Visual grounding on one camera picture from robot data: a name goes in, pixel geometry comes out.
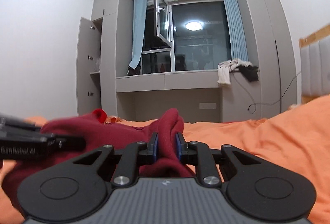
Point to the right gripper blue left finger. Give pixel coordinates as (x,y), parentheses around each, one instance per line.
(129,160)

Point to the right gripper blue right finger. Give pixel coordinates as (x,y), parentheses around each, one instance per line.
(203,158)

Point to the dark red shirt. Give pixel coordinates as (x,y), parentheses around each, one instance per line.
(118,135)

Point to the bright red cloth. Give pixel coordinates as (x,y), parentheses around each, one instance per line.
(100,115)

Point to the grey window desk unit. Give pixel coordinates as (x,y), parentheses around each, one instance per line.
(147,97)

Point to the white cloth on shelf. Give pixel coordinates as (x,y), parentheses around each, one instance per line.
(225,68)

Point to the black cloth on shelf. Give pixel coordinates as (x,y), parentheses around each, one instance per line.
(249,72)

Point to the grey wardrobe door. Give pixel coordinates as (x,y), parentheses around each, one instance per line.
(88,67)

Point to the orange bed sheet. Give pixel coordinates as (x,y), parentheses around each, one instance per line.
(297,139)

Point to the light blue right curtain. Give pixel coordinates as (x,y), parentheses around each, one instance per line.
(236,30)

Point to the light blue curtain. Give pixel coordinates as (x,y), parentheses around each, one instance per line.
(236,30)
(139,17)

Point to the window with open sash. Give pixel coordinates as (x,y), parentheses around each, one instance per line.
(184,35)

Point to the light blue left curtain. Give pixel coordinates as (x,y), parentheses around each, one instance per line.
(139,17)

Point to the grey padded headboard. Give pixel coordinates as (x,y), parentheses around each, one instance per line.
(314,53)

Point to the white wall socket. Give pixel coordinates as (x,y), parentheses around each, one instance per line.
(207,106)

